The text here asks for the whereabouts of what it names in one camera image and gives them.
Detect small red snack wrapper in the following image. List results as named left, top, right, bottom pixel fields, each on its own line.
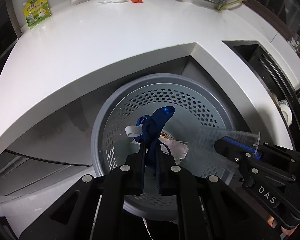
left=159, top=131, right=175, bottom=140

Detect blue lanyard with white tag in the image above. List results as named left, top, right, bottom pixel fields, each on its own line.
left=124, top=105, right=176, bottom=170

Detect black kitchen sink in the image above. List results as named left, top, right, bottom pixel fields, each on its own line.
left=222, top=39, right=300, bottom=131

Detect clear plastic cup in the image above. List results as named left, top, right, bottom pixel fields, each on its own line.
left=182, top=126, right=261, bottom=184

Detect yellow green seasoning pouch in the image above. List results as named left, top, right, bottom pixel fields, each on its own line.
left=23, top=0, right=51, bottom=29

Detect dirty dishes in sink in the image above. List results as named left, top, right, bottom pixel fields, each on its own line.
left=273, top=93, right=292, bottom=126

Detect pink paper box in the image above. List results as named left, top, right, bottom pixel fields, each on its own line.
left=161, top=139, right=189, bottom=165

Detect grey perforated trash bin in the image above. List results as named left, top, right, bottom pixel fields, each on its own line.
left=91, top=73, right=237, bottom=221

